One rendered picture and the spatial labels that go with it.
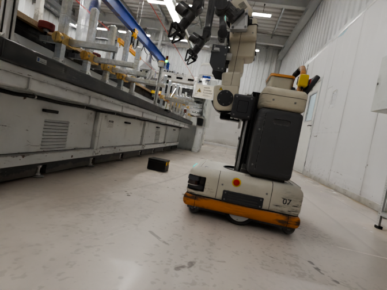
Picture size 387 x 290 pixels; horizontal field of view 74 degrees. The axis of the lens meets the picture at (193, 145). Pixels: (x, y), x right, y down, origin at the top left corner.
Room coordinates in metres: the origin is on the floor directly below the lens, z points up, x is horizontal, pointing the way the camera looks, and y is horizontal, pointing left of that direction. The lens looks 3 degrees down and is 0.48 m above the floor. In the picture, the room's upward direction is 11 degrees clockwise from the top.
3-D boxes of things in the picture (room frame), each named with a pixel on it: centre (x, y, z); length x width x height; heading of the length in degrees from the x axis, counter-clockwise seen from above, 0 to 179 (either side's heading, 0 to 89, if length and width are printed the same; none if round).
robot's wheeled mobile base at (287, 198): (1.73, -0.37, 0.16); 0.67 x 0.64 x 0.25; 83
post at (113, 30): (1.83, 0.70, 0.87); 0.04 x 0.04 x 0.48; 83
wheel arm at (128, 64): (1.62, 0.66, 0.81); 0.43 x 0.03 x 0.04; 83
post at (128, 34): (2.08, 0.67, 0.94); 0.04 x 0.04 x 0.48; 83
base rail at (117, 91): (3.51, 0.49, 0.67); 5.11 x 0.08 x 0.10; 173
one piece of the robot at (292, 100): (1.72, -0.46, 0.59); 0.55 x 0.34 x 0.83; 173
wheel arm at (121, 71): (1.87, 0.63, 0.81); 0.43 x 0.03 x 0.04; 83
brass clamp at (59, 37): (1.36, 0.77, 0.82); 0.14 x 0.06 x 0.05; 173
